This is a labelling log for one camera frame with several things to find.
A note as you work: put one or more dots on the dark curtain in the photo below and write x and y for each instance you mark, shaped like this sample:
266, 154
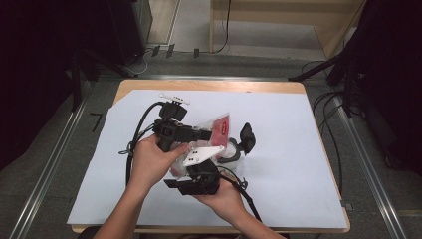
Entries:
30, 66
394, 83

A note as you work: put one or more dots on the red white spout pouch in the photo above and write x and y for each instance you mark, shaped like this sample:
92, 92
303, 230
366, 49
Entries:
220, 131

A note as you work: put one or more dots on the small black floor block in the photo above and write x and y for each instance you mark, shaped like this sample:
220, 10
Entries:
170, 50
156, 50

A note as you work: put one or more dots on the clear jar with black lid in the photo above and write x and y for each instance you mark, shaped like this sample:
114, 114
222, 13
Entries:
247, 137

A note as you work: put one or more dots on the wooden table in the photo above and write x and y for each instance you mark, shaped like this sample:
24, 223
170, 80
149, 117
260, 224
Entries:
212, 85

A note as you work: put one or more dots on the black cabinet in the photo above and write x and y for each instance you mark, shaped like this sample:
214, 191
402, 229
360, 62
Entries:
122, 30

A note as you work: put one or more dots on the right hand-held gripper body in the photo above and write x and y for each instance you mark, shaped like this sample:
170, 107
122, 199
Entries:
202, 179

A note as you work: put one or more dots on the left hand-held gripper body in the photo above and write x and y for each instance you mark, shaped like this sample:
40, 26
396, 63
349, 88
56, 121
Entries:
172, 131

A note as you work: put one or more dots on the black metal stand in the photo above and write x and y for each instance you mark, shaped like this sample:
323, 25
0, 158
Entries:
77, 89
315, 70

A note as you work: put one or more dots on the small metal bracket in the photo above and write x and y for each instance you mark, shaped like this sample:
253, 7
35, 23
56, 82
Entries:
348, 206

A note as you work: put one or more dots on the light wooden furniture frame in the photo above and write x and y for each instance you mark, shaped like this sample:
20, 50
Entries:
335, 30

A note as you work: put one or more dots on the metal floor rail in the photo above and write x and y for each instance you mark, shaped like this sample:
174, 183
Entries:
34, 202
212, 77
382, 199

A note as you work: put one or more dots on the person's right hand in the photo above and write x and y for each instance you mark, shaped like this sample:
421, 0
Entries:
225, 202

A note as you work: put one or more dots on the person's left hand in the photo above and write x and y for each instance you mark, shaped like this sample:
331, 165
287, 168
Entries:
149, 166

